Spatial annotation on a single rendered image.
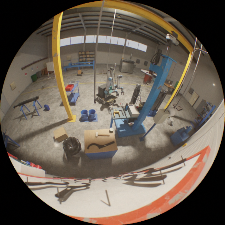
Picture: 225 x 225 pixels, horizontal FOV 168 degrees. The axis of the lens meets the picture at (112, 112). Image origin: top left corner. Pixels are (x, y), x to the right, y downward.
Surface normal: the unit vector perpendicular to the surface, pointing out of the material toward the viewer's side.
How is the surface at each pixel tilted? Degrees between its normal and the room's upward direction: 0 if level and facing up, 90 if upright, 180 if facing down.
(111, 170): 0
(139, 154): 0
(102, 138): 0
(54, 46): 90
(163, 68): 90
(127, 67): 90
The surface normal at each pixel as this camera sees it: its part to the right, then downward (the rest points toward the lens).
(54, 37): 0.19, 0.72
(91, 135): 0.12, -0.69
